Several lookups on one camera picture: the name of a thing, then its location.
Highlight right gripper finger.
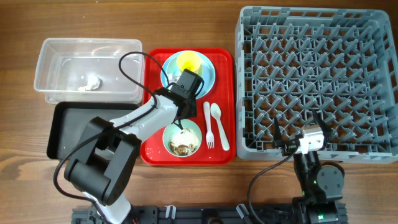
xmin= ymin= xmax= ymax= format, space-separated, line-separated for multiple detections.
xmin=312 ymin=110 xmax=332 ymax=139
xmin=272 ymin=117 xmax=282 ymax=146

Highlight rice and food scraps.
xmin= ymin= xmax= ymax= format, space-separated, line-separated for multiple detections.
xmin=169 ymin=128 xmax=199 ymax=156

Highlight mint green bowl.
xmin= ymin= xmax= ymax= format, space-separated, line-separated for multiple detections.
xmin=162 ymin=119 xmax=202 ymax=157

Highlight white plastic spoon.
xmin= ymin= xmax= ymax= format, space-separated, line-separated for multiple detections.
xmin=210 ymin=103 xmax=230 ymax=151

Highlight white plastic fork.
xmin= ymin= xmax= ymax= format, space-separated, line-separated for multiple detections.
xmin=203 ymin=101 xmax=215 ymax=149

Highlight light blue plate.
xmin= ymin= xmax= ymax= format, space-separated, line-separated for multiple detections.
xmin=160 ymin=50 xmax=216 ymax=98

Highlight yellow plastic cup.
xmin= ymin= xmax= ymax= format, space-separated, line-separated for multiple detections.
xmin=176 ymin=50 xmax=201 ymax=73

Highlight white tissue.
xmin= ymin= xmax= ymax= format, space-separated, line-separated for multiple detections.
xmin=78 ymin=74 xmax=102 ymax=91

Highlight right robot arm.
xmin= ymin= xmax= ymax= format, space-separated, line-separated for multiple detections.
xmin=272 ymin=111 xmax=347 ymax=223

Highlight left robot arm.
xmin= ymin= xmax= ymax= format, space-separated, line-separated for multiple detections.
xmin=60 ymin=83 xmax=201 ymax=223

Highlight grey dishwasher rack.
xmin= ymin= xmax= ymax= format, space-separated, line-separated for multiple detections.
xmin=235 ymin=6 xmax=397 ymax=164

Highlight red serving tray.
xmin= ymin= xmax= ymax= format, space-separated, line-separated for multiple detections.
xmin=140 ymin=47 xmax=236 ymax=166

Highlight black tray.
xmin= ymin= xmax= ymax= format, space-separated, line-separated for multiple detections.
xmin=47 ymin=101 xmax=138 ymax=159

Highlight clear plastic bin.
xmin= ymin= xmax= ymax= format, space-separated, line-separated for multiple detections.
xmin=34 ymin=38 xmax=145 ymax=104

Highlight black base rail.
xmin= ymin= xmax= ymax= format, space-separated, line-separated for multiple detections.
xmin=71 ymin=202 xmax=348 ymax=224

